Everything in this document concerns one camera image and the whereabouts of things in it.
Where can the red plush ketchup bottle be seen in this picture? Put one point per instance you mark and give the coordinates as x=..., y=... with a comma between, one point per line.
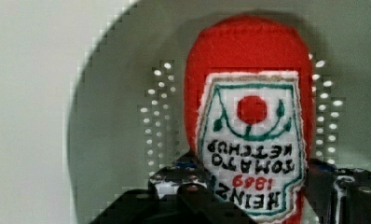
x=249, y=114

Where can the green oval strainer basket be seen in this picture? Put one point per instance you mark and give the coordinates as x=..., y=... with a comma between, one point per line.
x=126, y=118

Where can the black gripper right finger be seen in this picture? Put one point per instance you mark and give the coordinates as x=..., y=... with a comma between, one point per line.
x=338, y=195

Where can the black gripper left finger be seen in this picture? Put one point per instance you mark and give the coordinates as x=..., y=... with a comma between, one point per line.
x=176, y=194

